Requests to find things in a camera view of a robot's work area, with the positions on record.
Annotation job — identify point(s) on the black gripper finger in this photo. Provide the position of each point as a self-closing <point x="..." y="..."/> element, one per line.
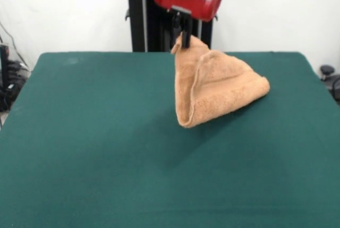
<point x="176" y="24"/>
<point x="186" y="34"/>

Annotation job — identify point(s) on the orange terry towel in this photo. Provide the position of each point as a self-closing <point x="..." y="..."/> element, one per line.
<point x="212" y="84"/>

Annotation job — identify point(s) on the black equipment stack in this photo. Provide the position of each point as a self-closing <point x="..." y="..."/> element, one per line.
<point x="6" y="84"/>

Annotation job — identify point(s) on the dark green table cloth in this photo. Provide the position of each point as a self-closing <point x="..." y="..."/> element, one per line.
<point x="79" y="164"/>

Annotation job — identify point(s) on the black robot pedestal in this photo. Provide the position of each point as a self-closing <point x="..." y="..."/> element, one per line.
<point x="159" y="31"/>

